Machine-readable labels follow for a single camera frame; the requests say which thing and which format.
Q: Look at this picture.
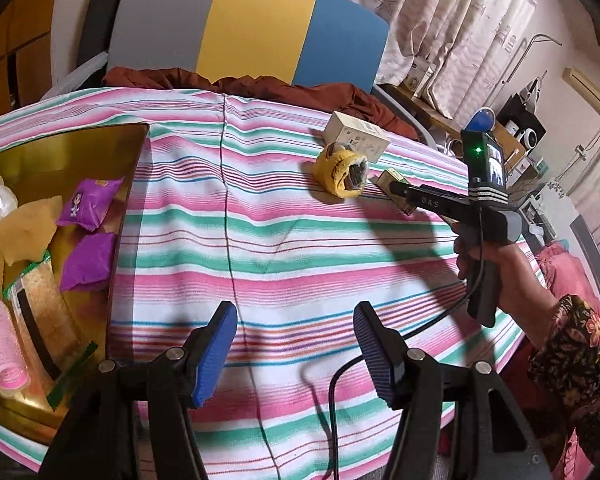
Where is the small cracker packet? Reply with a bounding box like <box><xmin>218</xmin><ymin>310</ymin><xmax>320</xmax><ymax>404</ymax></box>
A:
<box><xmin>370</xmin><ymin>168</ymin><xmax>416</xmax><ymax>216</ymax></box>

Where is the green edged cracker packet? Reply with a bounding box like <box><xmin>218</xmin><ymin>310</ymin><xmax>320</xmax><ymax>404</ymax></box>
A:
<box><xmin>3</xmin><ymin>252</ymin><xmax>97</xmax><ymax>411</ymax></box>

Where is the yellow smiley sock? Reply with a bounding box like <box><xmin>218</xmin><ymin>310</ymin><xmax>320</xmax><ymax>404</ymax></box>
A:
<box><xmin>313</xmin><ymin>142</ymin><xmax>370</xmax><ymax>200</ymax></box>

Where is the cream cardboard box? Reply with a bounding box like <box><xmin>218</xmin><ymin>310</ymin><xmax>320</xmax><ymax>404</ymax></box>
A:
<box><xmin>323</xmin><ymin>112</ymin><xmax>390</xmax><ymax>162</ymax></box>

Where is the pink hair roller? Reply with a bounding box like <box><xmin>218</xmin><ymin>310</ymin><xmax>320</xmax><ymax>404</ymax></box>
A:
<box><xmin>0</xmin><ymin>300</ymin><xmax>30</xmax><ymax>398</ymax></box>

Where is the purple snack packet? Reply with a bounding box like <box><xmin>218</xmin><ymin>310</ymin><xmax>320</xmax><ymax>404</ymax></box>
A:
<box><xmin>56</xmin><ymin>179</ymin><xmax>123</xmax><ymax>232</ymax></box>
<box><xmin>59</xmin><ymin>233</ymin><xmax>117</xmax><ymax>292</ymax></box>

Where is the yellow sponge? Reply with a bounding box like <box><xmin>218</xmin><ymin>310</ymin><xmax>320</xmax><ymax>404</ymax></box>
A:
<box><xmin>0</xmin><ymin>195</ymin><xmax>64</xmax><ymax>266</ymax></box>

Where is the person right hand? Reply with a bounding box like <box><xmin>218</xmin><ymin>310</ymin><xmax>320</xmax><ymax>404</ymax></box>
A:
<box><xmin>452</xmin><ymin>222</ymin><xmax>558</xmax><ymax>350</ymax></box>

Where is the wooden side desk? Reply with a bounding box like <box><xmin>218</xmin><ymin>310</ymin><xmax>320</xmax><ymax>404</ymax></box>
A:
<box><xmin>379</xmin><ymin>84</ymin><xmax>541</xmax><ymax>186</ymax></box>

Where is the beige patterned curtain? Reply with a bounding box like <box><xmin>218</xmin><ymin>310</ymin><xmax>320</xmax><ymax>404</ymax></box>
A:
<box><xmin>351</xmin><ymin>0</ymin><xmax>539</xmax><ymax>124</ymax></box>

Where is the dark red blanket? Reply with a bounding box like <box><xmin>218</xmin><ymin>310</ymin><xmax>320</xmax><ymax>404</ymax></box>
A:
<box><xmin>102</xmin><ymin>66</ymin><xmax>418</xmax><ymax>141</ymax></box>

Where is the gold metal tin box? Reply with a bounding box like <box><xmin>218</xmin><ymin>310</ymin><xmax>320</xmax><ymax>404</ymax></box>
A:
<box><xmin>0</xmin><ymin>121</ymin><xmax>152</xmax><ymax>446</ymax></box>

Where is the striped pink green bedspread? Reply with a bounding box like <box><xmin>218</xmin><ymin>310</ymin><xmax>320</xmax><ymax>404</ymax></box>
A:
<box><xmin>0</xmin><ymin>88</ymin><xmax>522</xmax><ymax>479</ymax></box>

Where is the grey yellow blue headboard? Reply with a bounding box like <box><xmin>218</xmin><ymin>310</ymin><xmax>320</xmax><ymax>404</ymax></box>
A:
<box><xmin>108</xmin><ymin>0</ymin><xmax>389</xmax><ymax>91</ymax></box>

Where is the white wrapped roll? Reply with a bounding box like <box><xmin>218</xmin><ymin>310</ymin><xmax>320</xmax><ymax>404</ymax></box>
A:
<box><xmin>41</xmin><ymin>51</ymin><xmax>108</xmax><ymax>101</ymax></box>

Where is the wooden wardrobe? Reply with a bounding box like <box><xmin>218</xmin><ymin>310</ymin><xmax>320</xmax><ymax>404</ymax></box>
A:
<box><xmin>0</xmin><ymin>0</ymin><xmax>55</xmax><ymax>115</ymax></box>

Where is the black rolled mat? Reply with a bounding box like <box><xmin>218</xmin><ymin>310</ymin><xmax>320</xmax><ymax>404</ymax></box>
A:
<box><xmin>76</xmin><ymin>0</ymin><xmax>120</xmax><ymax>66</ymax></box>

